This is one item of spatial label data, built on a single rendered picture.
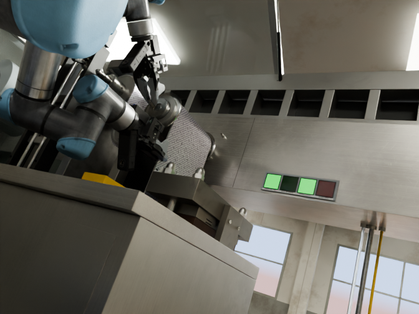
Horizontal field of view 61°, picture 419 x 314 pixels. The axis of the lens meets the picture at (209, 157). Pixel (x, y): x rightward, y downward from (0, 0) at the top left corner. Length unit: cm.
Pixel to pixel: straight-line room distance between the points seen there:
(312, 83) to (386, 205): 54
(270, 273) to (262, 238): 77
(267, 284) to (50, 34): 776
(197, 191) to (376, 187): 55
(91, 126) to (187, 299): 45
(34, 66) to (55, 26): 51
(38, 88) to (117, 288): 45
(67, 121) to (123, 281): 38
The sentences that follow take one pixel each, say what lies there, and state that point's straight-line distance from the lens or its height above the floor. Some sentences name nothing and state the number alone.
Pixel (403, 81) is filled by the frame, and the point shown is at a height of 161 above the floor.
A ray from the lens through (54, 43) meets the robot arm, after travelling 35.
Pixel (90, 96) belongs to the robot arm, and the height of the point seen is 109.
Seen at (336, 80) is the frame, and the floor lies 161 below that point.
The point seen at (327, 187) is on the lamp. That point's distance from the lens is 120.
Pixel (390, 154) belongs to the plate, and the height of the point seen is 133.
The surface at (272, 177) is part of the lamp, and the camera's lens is 126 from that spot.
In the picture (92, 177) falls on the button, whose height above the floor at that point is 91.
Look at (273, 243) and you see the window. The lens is 811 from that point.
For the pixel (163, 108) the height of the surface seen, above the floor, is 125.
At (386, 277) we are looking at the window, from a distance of 790.
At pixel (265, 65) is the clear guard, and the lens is 156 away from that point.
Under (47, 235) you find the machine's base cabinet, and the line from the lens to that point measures 83.
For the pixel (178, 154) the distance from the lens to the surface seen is 116.
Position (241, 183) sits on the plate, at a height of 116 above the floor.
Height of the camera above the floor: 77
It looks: 20 degrees up
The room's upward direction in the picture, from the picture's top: 20 degrees clockwise
